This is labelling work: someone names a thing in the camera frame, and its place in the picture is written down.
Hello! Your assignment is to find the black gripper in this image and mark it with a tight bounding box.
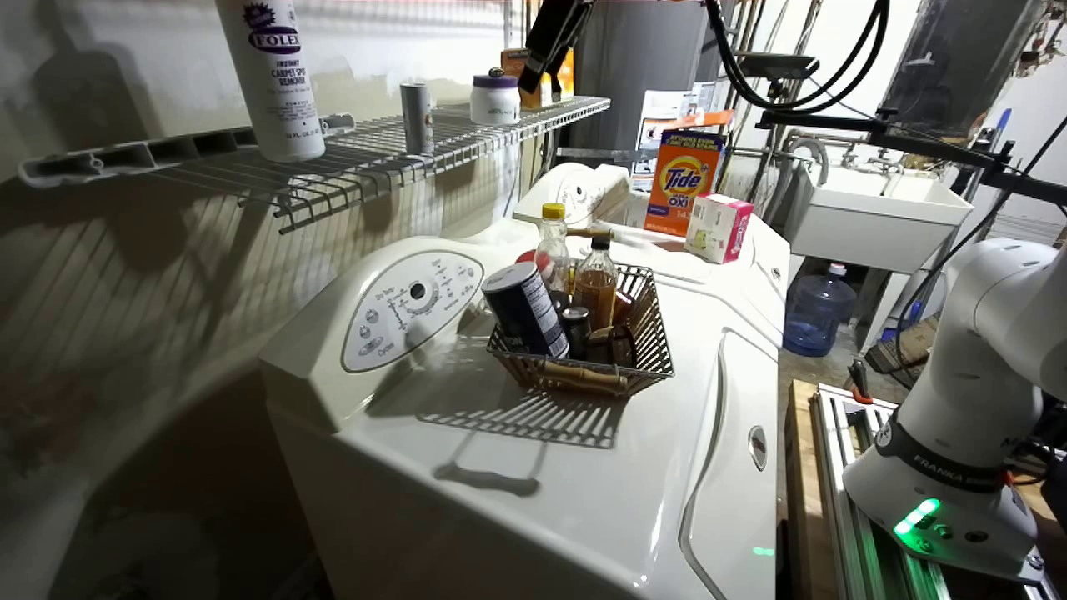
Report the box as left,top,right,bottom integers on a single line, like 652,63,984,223
513,0,599,100

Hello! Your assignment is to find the clear bottle yellow cap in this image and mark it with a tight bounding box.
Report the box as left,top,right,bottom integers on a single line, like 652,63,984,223
533,199,577,295

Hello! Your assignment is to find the amber bottle black cap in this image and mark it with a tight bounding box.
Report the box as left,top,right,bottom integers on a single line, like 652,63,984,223
572,227,620,333

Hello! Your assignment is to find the tall white purple-label bottle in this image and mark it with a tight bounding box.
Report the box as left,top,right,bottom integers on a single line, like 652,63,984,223
214,0,330,167

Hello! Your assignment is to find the orange cardboard box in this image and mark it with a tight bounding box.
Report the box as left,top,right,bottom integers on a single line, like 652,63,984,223
498,42,580,113

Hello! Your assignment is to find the white jar purple lid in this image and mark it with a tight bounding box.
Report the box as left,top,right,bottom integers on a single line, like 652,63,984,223
467,65,522,126

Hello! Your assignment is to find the grey water heater tank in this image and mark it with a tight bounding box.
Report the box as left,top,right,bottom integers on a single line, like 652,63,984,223
568,0,709,153

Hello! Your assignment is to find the white dryer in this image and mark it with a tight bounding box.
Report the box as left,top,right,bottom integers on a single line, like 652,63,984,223
510,160,792,294

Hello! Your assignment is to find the orange Tide detergent box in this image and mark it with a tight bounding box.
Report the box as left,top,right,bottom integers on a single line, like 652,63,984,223
642,126,733,241

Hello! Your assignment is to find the dark blue cylindrical can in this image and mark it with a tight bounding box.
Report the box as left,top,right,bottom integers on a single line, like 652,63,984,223
480,259,572,363

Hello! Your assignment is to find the pink and white box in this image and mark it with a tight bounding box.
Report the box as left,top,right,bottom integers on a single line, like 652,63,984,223
685,192,757,267

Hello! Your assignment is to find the small dark jar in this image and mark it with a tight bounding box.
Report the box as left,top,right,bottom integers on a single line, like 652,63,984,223
558,306,593,361

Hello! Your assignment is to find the brown wicker basket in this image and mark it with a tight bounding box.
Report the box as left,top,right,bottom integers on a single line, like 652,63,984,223
482,259,678,403

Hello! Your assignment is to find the white utility sink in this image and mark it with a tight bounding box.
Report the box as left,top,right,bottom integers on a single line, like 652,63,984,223
783,164,974,276

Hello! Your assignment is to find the blue water jug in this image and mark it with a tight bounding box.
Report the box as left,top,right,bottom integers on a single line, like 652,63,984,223
779,259,859,361

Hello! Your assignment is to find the white washing machine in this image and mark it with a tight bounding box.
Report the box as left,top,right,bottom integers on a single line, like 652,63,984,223
260,214,792,600

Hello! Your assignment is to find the black metal bar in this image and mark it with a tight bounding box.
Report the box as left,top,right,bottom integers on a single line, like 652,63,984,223
759,103,1067,209

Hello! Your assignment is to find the wooden board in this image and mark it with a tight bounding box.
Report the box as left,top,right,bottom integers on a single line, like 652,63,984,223
783,376,849,600

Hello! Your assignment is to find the white wire shelf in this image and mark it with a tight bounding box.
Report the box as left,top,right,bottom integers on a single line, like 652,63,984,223
14,93,613,236

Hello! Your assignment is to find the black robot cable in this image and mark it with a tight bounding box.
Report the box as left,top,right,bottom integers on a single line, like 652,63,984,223
701,0,895,116

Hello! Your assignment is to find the aluminium rail base frame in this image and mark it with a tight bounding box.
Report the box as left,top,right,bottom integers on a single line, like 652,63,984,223
809,379,961,600

